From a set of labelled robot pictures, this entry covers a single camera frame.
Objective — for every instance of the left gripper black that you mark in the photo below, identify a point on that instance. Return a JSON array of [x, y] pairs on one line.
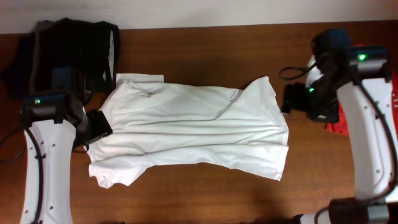
[[102, 126]]

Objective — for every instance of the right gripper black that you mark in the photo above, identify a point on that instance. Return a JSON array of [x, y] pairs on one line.
[[293, 99]]

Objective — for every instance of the white t-shirt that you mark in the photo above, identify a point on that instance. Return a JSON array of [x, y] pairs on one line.
[[156, 123]]

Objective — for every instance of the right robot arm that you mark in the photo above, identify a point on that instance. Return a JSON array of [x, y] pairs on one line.
[[354, 83]]

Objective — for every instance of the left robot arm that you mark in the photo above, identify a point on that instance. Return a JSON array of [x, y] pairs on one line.
[[55, 123]]

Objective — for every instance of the black folded garment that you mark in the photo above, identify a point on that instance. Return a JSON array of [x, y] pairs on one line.
[[91, 47]]

